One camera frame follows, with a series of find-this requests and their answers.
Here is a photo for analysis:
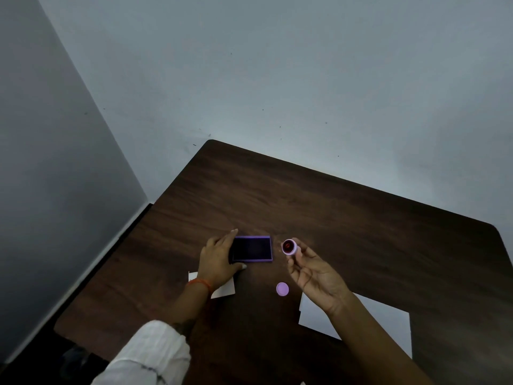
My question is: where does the person's right hand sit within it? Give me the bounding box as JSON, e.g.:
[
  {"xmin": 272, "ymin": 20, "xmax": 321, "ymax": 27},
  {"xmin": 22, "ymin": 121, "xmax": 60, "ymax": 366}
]
[{"xmin": 286, "ymin": 237, "xmax": 354, "ymax": 317}]

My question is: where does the person's left hand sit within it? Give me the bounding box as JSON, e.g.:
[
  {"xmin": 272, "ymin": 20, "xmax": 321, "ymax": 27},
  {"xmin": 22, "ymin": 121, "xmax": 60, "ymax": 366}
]
[{"xmin": 197, "ymin": 228, "xmax": 248, "ymax": 292}]

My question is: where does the purple ink pad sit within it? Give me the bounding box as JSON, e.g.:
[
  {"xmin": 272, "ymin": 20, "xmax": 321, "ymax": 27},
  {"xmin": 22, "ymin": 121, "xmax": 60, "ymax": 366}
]
[{"xmin": 229, "ymin": 236, "xmax": 273, "ymax": 264}]

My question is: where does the person's right forearm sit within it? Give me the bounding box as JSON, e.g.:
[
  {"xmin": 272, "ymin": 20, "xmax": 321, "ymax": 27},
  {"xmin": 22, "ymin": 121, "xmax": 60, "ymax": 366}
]
[{"xmin": 328, "ymin": 292, "xmax": 437, "ymax": 385}]

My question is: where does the person's left forearm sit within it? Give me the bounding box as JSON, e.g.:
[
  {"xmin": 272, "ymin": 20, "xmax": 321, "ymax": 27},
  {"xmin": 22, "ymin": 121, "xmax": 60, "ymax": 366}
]
[{"xmin": 172, "ymin": 281, "xmax": 212, "ymax": 338}]

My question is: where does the small white paper slip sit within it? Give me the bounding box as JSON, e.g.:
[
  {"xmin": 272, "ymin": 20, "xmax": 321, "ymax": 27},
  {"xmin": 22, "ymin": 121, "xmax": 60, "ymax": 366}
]
[{"xmin": 188, "ymin": 271, "xmax": 236, "ymax": 299}]

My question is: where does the orange thread wristband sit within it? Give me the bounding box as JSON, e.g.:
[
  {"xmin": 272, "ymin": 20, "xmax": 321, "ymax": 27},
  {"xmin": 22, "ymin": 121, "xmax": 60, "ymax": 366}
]
[{"xmin": 187, "ymin": 278, "xmax": 212, "ymax": 295}]

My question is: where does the large white paper sheet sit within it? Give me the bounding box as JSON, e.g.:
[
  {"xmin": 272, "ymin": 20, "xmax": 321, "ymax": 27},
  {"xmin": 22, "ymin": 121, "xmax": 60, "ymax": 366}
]
[{"xmin": 298, "ymin": 291, "xmax": 413, "ymax": 360}]

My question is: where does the white shirt sleeve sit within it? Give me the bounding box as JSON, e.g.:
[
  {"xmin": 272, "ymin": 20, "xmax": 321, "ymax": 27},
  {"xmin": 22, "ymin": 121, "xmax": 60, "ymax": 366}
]
[{"xmin": 91, "ymin": 320, "xmax": 192, "ymax": 385}]

